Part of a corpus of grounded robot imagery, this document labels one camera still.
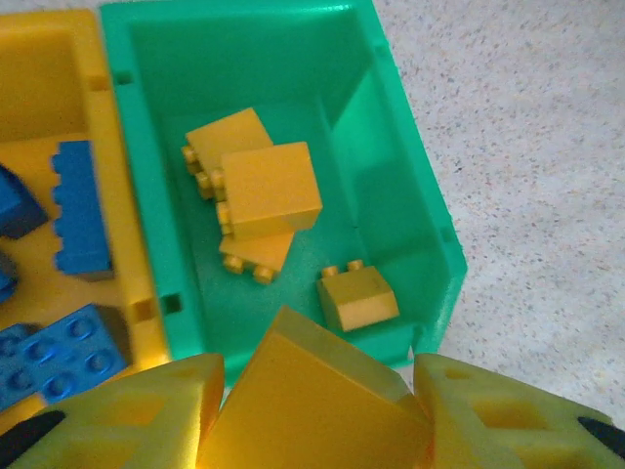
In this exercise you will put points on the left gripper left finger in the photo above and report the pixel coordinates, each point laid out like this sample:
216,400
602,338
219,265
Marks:
122,425

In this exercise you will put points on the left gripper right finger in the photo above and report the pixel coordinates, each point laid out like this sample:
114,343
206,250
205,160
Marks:
488,430

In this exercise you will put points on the large blue lego brick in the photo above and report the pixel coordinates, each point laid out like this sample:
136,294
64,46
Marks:
63,354

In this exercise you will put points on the long yellow lego brick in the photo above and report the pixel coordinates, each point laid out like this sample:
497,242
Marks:
312,405

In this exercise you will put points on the sloped yellow lego brick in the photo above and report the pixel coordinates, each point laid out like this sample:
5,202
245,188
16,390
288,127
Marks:
361,300

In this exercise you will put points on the small blue lego brick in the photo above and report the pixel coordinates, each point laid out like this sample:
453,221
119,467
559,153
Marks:
17,205
6,281

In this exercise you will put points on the long blue lego brick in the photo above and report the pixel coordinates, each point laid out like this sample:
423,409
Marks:
80,215

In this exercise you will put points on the square yellow lego brick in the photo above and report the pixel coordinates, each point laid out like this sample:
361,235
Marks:
259,251
229,134
271,190

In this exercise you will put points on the yellow plastic bin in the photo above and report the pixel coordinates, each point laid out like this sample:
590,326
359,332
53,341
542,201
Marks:
44,73

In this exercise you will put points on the green plastic bin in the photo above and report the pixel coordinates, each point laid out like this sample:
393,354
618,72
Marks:
254,63

